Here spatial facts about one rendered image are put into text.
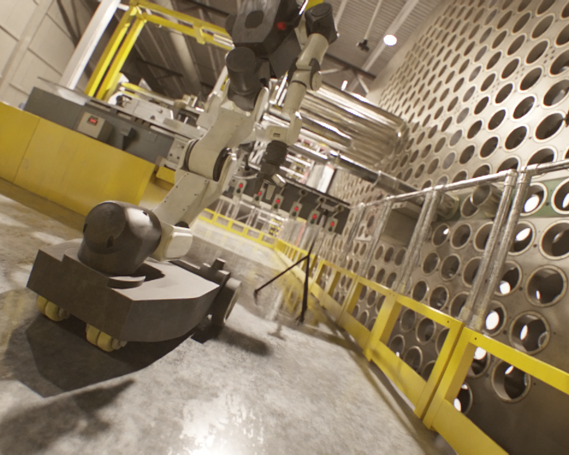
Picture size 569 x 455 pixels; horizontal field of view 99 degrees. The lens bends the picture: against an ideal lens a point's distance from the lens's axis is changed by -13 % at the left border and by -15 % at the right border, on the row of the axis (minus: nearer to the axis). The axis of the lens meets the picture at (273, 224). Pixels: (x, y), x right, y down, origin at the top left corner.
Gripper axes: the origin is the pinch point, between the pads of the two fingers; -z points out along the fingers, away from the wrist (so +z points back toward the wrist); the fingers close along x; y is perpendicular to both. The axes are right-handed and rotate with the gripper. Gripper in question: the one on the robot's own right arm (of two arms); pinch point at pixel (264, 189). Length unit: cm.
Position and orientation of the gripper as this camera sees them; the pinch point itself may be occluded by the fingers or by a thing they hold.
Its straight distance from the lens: 112.2
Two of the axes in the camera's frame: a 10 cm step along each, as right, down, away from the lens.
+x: 4.2, 1.1, 9.0
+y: -8.5, -2.9, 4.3
